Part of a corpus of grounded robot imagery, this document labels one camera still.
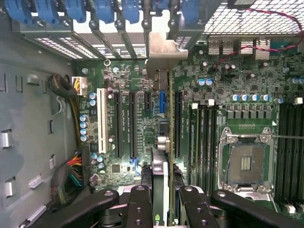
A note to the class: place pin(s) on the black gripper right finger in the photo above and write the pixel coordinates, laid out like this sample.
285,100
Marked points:
197,211

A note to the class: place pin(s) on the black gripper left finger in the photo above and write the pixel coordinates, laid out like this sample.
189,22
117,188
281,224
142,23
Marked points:
139,209

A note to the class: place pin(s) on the black RAM slot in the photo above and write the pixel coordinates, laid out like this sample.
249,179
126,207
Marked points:
288,152
201,147
295,152
301,152
192,147
207,147
214,147
281,152

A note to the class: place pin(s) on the metal CPU socket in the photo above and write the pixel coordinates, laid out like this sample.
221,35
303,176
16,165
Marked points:
247,164

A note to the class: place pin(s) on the long black expansion slot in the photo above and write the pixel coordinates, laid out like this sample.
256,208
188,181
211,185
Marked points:
118,123
178,123
133,123

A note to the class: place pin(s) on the white expansion slot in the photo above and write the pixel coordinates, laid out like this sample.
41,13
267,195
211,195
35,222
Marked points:
102,118

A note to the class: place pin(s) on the short black expansion slot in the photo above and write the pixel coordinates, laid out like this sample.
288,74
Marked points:
147,101

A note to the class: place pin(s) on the blue expansion slot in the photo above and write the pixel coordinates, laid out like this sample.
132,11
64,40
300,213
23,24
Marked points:
162,102

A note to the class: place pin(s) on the white motherboard power plug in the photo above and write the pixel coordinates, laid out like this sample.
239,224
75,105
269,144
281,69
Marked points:
79,85

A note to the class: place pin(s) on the green motherboard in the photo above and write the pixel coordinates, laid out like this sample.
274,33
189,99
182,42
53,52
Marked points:
213,71

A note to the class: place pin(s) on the black grey PC case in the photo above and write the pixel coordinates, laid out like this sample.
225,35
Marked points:
31,29

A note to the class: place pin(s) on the small black sensor box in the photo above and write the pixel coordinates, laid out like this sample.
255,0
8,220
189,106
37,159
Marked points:
241,2

